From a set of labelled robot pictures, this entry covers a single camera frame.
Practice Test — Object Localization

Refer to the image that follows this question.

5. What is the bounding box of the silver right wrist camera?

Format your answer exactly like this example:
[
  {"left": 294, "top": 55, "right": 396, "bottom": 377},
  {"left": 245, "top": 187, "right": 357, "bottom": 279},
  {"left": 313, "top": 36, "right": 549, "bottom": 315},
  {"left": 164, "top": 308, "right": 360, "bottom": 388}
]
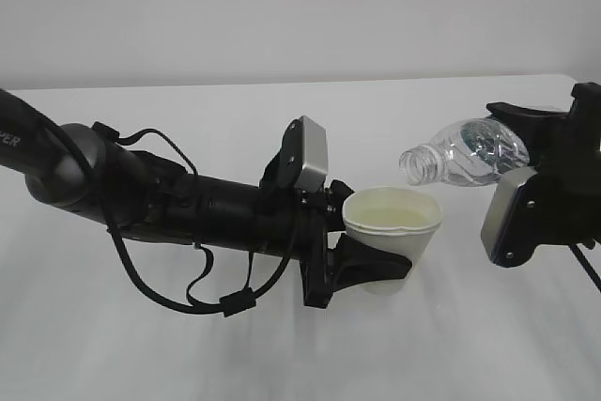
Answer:
[{"left": 480, "top": 166, "right": 536, "bottom": 268}]

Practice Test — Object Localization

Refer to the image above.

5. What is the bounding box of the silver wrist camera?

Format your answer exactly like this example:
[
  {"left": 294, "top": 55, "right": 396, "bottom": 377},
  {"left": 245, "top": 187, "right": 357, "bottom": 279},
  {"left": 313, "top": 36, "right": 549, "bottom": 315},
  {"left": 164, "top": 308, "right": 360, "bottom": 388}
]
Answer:
[
  {"left": 258, "top": 115, "right": 329, "bottom": 193},
  {"left": 480, "top": 166, "right": 536, "bottom": 268}
]

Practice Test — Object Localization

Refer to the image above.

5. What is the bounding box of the clear water bottle green label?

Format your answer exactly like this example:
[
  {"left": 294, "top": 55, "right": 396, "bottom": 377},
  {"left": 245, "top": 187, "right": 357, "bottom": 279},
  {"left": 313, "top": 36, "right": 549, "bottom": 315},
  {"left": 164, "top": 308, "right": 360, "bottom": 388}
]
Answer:
[{"left": 399, "top": 117, "right": 530, "bottom": 187}]

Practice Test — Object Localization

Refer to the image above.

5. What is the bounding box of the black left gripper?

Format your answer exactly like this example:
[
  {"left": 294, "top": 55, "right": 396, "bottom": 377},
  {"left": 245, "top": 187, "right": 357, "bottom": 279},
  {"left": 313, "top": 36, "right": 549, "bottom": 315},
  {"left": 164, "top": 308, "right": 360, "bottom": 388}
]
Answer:
[{"left": 294, "top": 179, "right": 412, "bottom": 308}]

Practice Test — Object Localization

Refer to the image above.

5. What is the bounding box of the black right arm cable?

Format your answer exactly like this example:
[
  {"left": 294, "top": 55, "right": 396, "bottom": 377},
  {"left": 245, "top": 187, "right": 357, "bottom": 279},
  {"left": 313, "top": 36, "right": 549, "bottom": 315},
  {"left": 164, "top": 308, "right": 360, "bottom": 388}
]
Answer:
[{"left": 572, "top": 240, "right": 601, "bottom": 294}]

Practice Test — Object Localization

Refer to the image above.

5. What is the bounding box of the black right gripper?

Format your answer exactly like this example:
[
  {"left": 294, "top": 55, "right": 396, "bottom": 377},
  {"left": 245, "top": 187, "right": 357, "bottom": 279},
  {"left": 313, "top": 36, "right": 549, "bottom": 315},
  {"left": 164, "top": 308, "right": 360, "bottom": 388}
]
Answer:
[{"left": 486, "top": 83, "right": 600, "bottom": 251}]

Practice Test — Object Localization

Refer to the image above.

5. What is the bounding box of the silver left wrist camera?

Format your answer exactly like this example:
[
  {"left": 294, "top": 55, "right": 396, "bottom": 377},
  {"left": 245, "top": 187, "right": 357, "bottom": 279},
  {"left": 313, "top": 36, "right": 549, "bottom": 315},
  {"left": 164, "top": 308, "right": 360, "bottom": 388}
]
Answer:
[{"left": 258, "top": 115, "right": 329, "bottom": 193}]

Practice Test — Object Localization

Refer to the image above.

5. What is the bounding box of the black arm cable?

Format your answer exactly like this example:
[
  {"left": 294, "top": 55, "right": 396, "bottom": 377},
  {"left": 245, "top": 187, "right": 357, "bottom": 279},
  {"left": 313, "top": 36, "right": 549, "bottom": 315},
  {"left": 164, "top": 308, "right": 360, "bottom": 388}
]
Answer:
[
  {"left": 27, "top": 104, "right": 301, "bottom": 318},
  {"left": 572, "top": 240, "right": 601, "bottom": 294}
]

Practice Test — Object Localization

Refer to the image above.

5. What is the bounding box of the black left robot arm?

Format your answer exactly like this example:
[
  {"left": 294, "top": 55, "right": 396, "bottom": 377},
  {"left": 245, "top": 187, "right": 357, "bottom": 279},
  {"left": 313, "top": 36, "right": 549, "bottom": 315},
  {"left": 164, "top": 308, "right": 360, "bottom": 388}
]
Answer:
[{"left": 1, "top": 92, "right": 412, "bottom": 316}]

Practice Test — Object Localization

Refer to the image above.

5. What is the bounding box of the white paper cup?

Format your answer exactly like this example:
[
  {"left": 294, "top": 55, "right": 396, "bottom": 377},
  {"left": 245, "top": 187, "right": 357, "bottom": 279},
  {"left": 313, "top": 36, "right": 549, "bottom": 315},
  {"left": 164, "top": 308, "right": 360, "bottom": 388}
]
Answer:
[{"left": 342, "top": 187, "right": 443, "bottom": 266}]

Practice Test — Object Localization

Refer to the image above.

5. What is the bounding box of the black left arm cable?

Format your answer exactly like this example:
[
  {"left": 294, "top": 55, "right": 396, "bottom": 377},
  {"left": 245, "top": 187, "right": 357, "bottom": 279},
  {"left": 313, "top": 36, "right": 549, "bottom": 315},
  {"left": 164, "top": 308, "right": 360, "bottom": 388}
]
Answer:
[{"left": 27, "top": 104, "right": 301, "bottom": 318}]

